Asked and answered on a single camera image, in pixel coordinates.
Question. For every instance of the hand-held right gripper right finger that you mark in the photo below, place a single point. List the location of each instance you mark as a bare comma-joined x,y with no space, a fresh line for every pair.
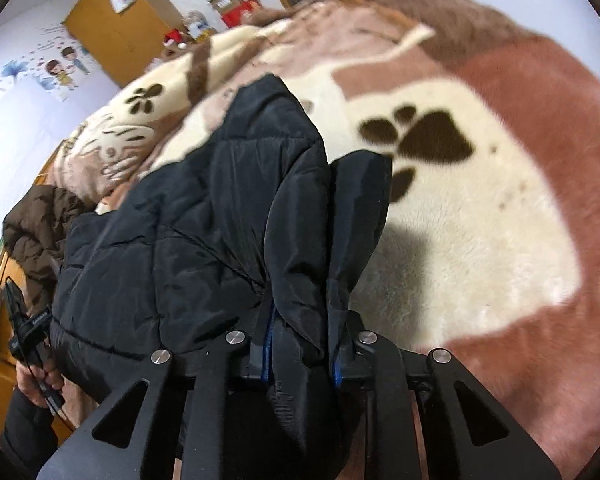
350,365

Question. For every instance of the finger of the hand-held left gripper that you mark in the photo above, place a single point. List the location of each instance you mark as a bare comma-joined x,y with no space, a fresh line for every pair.
15,300

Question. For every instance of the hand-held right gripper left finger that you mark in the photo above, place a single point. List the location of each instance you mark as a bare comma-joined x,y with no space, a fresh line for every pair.
265,350

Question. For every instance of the black puffer jacket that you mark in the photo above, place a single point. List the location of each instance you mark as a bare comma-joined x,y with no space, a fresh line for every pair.
205,220

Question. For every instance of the person's left forearm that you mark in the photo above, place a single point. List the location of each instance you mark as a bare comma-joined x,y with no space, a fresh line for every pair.
25,440

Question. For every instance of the person's left hand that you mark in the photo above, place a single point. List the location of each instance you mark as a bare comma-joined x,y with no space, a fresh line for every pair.
30,385

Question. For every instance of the brown puffer jacket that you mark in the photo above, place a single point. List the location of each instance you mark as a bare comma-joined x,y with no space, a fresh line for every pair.
35,240

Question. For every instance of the paw print fleece blanket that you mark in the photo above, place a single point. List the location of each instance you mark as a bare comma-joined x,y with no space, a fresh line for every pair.
480,210

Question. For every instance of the wooden wardrobe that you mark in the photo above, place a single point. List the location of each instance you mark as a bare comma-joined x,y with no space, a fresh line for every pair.
125,35

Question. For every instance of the red santa hat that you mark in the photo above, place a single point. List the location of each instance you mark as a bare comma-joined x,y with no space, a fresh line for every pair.
175,37

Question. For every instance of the red box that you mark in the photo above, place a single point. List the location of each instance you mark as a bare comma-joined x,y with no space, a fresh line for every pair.
242,12

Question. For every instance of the cardboard box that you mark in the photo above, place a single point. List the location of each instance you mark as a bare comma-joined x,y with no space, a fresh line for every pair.
225,0

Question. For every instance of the cartoon wall sticker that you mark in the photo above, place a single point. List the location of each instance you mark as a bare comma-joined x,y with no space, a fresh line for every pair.
55,67

